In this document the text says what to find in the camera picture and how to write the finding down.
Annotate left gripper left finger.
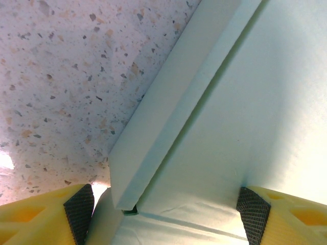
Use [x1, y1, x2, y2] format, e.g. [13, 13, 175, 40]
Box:
[0, 183, 95, 245]

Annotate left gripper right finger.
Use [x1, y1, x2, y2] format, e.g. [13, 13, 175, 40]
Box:
[236, 186, 327, 245]

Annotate light green paper box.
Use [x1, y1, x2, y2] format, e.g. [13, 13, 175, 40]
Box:
[84, 0, 327, 245]

